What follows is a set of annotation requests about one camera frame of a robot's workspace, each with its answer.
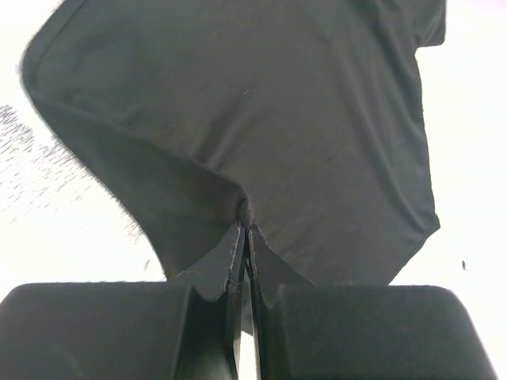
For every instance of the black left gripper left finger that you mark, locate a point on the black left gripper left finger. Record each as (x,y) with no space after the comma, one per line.
(185,328)

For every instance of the black t shirt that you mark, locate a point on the black t shirt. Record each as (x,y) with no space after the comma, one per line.
(302,118)

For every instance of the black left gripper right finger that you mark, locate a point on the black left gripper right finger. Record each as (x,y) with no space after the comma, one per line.
(305,331)

